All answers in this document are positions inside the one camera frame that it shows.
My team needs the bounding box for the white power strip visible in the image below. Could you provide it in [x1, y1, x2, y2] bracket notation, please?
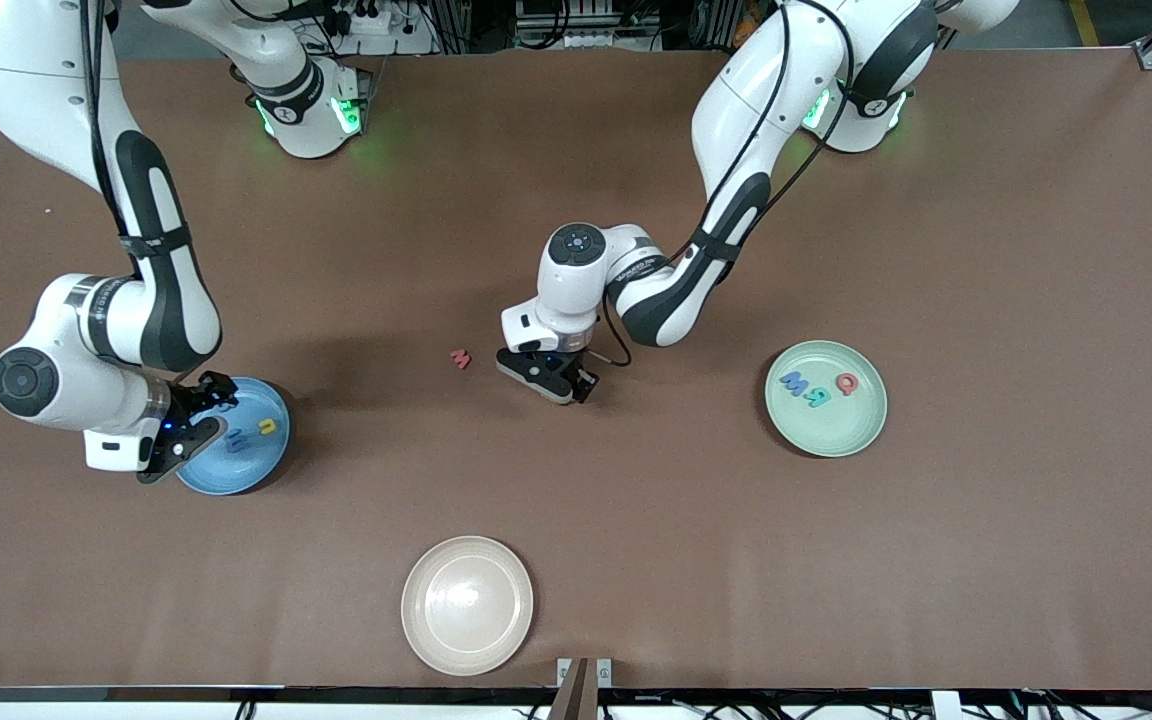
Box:
[321, 0, 407, 36]

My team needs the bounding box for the green plate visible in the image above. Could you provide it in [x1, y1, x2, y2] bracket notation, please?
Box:
[764, 340, 888, 459]

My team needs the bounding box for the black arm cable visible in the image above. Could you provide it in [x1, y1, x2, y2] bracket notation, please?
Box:
[601, 0, 852, 368]
[81, 0, 152, 251]

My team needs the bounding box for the beige plate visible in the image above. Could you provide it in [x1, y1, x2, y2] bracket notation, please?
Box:
[401, 536, 535, 677]

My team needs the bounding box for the metal mount bracket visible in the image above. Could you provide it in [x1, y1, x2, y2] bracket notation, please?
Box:
[548, 657, 614, 720]

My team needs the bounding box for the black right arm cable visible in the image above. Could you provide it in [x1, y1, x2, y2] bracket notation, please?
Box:
[81, 0, 152, 251]

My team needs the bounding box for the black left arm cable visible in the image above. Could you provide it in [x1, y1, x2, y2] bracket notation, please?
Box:
[601, 0, 852, 368]

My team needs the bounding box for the blue plate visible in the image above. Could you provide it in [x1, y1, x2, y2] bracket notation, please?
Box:
[176, 376, 291, 496]

